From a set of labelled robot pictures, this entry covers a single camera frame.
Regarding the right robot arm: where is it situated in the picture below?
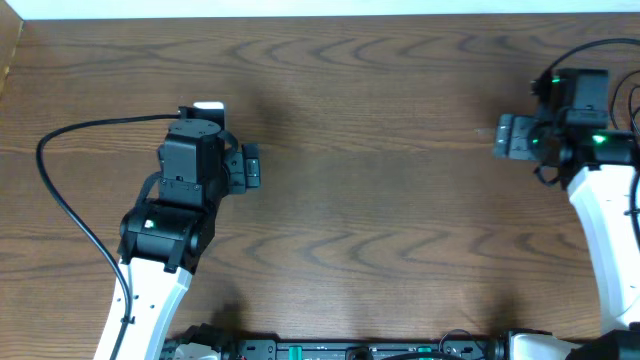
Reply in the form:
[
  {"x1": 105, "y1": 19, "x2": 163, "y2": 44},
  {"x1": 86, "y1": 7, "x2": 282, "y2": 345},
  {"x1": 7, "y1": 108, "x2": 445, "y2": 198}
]
[{"x1": 484, "y1": 68, "x2": 639, "y2": 359}]

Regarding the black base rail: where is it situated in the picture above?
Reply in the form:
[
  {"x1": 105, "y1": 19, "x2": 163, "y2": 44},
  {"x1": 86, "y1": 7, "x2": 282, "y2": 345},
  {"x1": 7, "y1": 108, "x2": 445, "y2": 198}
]
[{"x1": 159, "y1": 323, "x2": 576, "y2": 360}]

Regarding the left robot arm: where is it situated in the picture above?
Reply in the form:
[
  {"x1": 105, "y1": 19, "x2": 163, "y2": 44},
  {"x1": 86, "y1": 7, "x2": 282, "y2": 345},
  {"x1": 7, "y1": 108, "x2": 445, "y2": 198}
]
[{"x1": 95, "y1": 102, "x2": 261, "y2": 359}]

